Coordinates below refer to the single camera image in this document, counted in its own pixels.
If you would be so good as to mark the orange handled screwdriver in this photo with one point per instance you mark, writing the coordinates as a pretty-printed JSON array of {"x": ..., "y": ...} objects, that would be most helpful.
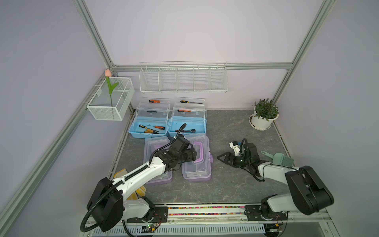
[{"x": 157, "y": 127}]

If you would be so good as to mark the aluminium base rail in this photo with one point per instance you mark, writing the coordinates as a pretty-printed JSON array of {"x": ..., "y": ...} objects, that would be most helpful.
[{"x": 221, "y": 220}]

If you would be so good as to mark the white mesh wall basket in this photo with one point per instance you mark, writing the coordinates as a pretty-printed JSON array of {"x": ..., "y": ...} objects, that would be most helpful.
[{"x": 100, "y": 105}]

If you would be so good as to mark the white potted green plant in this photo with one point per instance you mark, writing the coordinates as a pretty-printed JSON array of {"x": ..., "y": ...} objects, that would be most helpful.
[{"x": 264, "y": 114}]

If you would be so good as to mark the pink artificial tulip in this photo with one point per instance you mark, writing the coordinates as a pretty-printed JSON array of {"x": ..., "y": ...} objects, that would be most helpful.
[{"x": 111, "y": 87}]

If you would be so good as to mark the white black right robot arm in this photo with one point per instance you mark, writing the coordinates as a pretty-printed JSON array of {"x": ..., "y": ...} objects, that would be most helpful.
[{"x": 307, "y": 192}]

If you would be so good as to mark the light blue toolbox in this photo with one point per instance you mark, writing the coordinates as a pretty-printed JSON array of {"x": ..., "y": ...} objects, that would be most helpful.
[
  {"x": 194, "y": 120},
  {"x": 160, "y": 118}
]

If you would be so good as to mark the yellow work glove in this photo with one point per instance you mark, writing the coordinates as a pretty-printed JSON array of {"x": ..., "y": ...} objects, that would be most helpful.
[{"x": 140, "y": 192}]

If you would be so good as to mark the green dustpan brush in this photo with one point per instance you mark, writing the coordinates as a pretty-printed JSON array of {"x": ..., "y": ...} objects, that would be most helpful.
[{"x": 279, "y": 159}]

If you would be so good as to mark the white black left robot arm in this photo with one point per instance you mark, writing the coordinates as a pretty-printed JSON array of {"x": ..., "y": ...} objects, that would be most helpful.
[{"x": 110, "y": 204}]

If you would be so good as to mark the yellow handled screwdriver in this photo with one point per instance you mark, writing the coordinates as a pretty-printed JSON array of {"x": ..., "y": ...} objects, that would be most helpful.
[{"x": 148, "y": 130}]

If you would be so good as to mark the purple toolbox with wrench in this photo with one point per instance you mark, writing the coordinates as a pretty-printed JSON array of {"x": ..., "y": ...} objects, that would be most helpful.
[{"x": 200, "y": 169}]

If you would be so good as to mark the white wire wall shelf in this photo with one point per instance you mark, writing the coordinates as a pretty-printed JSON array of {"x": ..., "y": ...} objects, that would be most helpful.
[{"x": 184, "y": 77}]

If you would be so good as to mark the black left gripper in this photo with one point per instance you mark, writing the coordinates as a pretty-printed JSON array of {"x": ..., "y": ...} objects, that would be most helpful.
[{"x": 191, "y": 155}]

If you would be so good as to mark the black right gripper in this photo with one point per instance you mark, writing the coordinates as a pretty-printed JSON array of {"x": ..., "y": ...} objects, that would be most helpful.
[{"x": 228, "y": 155}]

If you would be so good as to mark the yellow black screwdriver in lid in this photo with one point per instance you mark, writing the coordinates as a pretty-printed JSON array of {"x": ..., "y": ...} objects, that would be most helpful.
[{"x": 190, "y": 102}]

